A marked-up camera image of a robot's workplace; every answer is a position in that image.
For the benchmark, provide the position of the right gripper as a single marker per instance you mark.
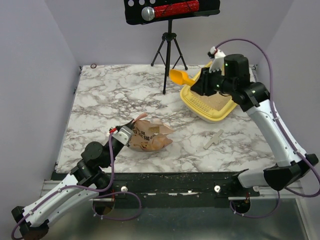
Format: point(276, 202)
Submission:
point(203, 83)

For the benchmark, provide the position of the yellow litter scoop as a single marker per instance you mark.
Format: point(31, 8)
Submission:
point(181, 77)

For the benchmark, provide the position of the pink cat litter bag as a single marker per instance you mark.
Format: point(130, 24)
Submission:
point(149, 135)

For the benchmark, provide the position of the white bag sealing clip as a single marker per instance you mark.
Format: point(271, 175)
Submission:
point(214, 140)

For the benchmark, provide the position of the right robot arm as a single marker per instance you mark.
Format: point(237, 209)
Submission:
point(229, 75)

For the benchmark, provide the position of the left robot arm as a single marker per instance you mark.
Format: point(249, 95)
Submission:
point(86, 181)

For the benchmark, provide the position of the yellow litter box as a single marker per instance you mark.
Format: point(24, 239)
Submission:
point(211, 109)

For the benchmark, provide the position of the black tripod stand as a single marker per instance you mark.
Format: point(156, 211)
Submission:
point(168, 37)

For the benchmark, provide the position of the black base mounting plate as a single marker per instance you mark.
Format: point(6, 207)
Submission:
point(178, 190)

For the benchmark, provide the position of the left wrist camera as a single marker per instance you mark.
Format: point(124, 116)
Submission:
point(122, 134)

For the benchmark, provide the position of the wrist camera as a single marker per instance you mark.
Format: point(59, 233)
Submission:
point(122, 134)
point(217, 56)

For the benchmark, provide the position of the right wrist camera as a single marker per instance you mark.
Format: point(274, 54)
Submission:
point(217, 56)

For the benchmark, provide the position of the red handled microphone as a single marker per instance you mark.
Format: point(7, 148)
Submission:
point(150, 13)

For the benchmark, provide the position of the aluminium rail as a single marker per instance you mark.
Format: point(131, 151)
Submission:
point(280, 193)

